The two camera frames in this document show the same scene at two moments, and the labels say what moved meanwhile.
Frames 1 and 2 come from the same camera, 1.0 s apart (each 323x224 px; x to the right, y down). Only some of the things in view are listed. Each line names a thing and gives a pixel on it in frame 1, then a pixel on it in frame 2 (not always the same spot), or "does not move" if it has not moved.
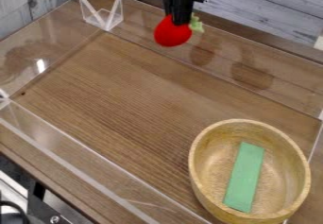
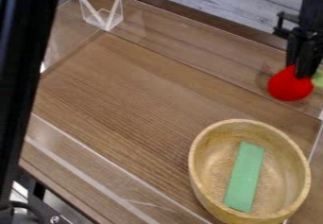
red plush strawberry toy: [172, 35] to [288, 87]
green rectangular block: [243, 178] does not move
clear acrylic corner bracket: [103, 18] does not move
